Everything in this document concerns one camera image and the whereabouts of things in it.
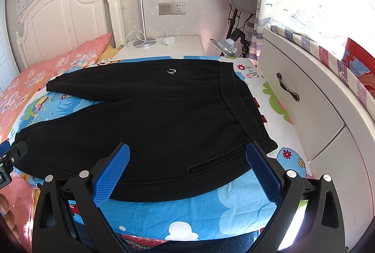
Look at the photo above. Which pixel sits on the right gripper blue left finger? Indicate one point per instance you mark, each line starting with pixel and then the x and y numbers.
pixel 107 173

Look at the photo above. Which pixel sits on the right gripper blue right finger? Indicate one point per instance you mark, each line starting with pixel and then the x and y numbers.
pixel 267 177

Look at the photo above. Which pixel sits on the black pants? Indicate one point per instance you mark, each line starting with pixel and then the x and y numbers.
pixel 187 123

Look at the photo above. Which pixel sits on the pink floral quilt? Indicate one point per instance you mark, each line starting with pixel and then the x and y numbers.
pixel 44 77

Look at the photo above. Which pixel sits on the white panel door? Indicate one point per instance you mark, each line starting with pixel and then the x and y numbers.
pixel 8 66

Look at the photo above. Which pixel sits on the white drawer cabinet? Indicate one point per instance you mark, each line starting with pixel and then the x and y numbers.
pixel 334 128

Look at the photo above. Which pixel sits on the clamp spotlight with heatsink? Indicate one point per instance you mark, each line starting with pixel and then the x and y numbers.
pixel 227 46

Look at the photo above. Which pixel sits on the silver pole lamp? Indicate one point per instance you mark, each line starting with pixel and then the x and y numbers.
pixel 143 15

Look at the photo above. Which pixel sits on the red printed box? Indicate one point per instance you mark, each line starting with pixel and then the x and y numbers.
pixel 360 63

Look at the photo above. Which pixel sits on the white wooden headboard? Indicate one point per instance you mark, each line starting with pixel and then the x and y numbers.
pixel 54 27

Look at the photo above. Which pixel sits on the white nightstand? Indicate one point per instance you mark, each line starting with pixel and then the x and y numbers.
pixel 183 46

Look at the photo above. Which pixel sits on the black drawer handle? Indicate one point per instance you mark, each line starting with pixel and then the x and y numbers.
pixel 293 94

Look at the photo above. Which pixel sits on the wall socket panel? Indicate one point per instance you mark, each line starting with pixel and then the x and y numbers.
pixel 172 8

